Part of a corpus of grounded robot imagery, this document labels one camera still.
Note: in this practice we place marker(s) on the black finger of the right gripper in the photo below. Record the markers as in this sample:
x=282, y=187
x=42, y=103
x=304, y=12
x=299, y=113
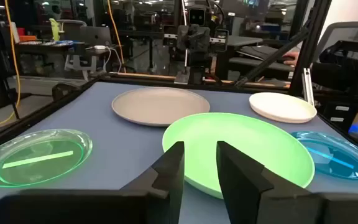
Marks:
x=199, y=39
x=188, y=39

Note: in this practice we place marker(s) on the black tripod stand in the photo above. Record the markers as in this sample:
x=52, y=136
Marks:
x=2, y=81

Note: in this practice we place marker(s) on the dark cluttered desk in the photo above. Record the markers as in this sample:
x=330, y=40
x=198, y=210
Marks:
x=42, y=47

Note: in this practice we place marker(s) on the grey laptop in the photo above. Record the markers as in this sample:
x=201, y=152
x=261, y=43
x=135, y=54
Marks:
x=95, y=35

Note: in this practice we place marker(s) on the white power adapter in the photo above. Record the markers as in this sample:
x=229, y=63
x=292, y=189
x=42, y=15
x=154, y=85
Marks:
x=99, y=47

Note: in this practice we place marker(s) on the black drawer unit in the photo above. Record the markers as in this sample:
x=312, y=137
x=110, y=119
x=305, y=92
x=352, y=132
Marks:
x=328, y=118

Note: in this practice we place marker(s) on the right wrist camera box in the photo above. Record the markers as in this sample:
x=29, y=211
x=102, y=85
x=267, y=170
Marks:
x=197, y=15

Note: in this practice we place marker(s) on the large opaque green plate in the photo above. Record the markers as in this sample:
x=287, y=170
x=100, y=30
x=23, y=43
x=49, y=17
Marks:
x=244, y=140

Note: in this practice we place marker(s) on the lime green bottle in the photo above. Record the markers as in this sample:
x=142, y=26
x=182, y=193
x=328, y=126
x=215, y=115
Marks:
x=54, y=29

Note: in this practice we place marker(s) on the person's hand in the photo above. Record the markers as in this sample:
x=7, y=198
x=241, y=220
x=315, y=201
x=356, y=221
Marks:
x=291, y=58

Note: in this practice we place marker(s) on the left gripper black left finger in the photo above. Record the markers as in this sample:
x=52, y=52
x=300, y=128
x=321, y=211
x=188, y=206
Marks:
x=154, y=199

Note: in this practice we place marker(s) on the clear green plastic plate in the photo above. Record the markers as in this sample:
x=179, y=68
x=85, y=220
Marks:
x=36, y=161

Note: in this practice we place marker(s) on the white office chair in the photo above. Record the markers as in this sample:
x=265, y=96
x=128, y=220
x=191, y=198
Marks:
x=73, y=31

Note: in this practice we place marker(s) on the large grey plastic plate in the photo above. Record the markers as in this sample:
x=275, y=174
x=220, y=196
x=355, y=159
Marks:
x=154, y=105

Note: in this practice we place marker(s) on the person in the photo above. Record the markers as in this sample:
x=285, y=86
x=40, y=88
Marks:
x=346, y=68

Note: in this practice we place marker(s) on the white plastic plate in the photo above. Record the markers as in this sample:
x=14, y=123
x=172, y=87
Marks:
x=281, y=105

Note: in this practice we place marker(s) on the grey mesh office chair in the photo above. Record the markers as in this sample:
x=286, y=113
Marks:
x=346, y=31

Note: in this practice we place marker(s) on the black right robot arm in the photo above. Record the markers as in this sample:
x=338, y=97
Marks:
x=196, y=68

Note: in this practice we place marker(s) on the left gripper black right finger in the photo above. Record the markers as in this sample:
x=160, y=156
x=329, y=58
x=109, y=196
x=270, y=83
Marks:
x=247, y=193

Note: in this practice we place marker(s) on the clear blue plastic plate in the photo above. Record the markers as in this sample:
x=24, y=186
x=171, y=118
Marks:
x=337, y=155

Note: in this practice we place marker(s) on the grey desk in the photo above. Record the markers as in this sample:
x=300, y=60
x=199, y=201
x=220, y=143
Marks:
x=244, y=40

